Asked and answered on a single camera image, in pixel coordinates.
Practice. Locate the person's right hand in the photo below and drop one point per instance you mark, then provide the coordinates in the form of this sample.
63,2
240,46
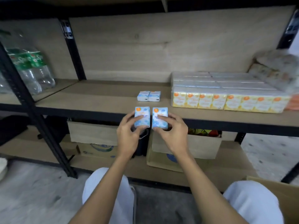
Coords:
176,138

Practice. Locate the person's left hand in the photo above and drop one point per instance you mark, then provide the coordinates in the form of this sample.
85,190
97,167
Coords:
126,139

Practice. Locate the person's left thumb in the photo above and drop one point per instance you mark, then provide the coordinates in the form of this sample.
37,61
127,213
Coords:
140,130

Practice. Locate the person's right thumb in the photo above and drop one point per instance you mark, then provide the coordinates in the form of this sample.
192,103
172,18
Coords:
161,132

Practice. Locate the person's left middle finger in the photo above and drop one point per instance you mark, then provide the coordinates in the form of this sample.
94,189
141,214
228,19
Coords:
128,117

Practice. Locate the person's right middle finger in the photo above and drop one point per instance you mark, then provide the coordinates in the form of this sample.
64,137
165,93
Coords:
174,116

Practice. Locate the blue tissue packet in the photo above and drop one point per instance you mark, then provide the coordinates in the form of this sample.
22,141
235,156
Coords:
142,113
154,96
160,112
143,96

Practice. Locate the person's right forearm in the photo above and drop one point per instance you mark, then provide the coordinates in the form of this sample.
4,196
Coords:
205,191

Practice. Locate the person's left forearm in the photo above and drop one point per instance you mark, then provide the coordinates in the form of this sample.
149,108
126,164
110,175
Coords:
102,193

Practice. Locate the yellow and red packets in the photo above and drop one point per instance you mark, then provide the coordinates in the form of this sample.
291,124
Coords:
203,132

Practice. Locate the black metal shelf rack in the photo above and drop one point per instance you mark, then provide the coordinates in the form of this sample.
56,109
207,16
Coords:
93,113

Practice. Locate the cardboard box with blue print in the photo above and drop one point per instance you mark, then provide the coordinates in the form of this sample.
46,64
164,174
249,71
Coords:
93,137

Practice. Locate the large open cardboard box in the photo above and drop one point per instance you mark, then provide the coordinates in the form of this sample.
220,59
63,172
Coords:
203,146

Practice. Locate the block of yellow tissue packs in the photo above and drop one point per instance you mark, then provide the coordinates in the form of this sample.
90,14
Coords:
224,95

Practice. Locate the person's left leg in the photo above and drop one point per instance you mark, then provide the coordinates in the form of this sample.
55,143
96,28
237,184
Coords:
116,198

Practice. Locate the person's leg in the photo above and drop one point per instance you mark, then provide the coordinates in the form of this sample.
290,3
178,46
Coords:
116,198
254,202

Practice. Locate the clear bottle with green label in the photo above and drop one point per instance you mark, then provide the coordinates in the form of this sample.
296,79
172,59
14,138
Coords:
25,69
43,72

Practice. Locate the black and white sticker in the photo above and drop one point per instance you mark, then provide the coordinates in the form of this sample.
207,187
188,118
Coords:
66,29

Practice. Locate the clear wrapped bundle of packs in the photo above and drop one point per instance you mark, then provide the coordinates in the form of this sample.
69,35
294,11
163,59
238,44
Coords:
278,69

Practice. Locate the black cloth bag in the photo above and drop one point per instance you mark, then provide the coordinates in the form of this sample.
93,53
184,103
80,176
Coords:
12,129

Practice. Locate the person's right leg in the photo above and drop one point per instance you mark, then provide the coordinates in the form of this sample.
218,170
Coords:
254,202

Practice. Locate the orange packet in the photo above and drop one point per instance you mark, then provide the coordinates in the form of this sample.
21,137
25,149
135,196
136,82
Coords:
293,103

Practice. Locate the clear plastic bottle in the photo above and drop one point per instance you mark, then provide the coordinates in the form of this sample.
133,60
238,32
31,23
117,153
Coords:
4,83

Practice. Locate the plain cardboard box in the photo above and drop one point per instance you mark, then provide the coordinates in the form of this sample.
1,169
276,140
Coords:
286,195

